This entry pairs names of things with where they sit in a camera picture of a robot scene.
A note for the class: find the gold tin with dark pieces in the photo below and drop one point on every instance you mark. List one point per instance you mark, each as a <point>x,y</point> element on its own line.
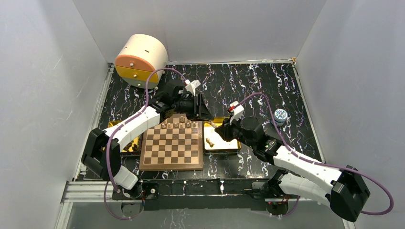
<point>133,148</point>

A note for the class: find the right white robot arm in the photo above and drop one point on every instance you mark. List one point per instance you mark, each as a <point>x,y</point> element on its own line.
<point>343,191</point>

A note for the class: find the round cream drawer box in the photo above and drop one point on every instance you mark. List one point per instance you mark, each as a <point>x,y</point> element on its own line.
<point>140,56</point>

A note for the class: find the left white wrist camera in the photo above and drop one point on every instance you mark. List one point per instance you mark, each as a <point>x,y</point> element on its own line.
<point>191,86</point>

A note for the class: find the wooden chessboard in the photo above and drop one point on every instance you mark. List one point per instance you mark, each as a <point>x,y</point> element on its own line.
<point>178,149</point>

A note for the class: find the small blue white jar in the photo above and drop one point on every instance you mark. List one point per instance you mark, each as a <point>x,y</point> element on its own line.
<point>280,116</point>

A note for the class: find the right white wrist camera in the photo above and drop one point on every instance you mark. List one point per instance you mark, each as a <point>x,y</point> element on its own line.
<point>236,111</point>

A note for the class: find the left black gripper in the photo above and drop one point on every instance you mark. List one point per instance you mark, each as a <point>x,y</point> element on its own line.
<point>199,111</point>

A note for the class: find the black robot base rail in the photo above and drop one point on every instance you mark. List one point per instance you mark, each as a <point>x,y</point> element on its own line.
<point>205,191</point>

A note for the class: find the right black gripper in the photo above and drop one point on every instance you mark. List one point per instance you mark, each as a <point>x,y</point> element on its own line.
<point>225,129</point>

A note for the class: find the gold tin with light pieces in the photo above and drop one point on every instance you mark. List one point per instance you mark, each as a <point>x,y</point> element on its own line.
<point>220,147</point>

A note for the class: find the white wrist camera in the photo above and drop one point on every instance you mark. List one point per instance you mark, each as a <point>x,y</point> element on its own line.
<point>191,86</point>
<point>236,111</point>

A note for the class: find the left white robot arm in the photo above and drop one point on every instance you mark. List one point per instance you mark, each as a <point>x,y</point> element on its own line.
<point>102,153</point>

